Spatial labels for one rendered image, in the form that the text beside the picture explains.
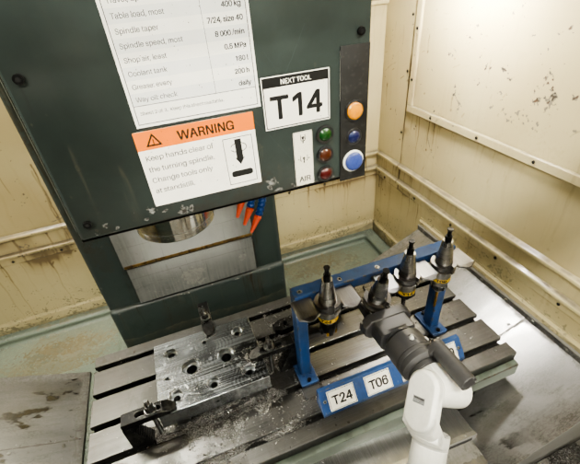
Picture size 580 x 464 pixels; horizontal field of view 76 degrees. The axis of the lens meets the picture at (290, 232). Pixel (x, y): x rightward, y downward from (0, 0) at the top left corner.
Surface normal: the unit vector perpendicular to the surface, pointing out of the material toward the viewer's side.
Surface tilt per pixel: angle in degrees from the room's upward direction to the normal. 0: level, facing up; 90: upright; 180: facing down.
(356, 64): 90
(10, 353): 0
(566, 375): 24
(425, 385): 53
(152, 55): 90
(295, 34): 90
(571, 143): 90
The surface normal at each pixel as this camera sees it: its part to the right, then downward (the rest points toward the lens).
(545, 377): -0.45, -0.63
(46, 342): -0.07, -0.81
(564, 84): -0.93, 0.26
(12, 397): 0.31, -0.85
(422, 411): -0.79, -0.29
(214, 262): 0.34, 0.53
